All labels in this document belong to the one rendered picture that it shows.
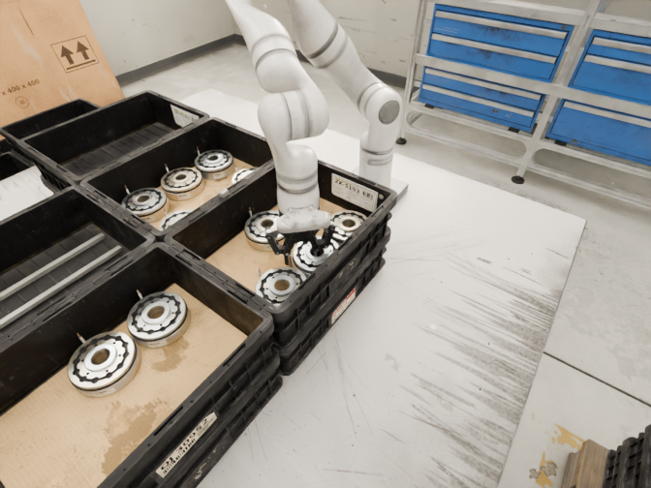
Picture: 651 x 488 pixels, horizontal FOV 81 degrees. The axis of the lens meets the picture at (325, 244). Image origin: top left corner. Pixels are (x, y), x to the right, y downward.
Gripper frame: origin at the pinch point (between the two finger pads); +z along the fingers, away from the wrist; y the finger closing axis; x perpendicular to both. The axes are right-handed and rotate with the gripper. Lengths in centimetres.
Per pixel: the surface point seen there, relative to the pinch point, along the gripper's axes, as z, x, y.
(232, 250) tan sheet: 2.4, -7.2, 14.4
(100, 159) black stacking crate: 3, -52, 51
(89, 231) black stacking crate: 2, -20, 47
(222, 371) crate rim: -7.6, 26.6, 14.9
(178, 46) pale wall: 70, -369, 71
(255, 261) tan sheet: 2.4, -2.8, 9.8
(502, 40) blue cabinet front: 8, -144, -129
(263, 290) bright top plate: -0.4, 7.7, 8.4
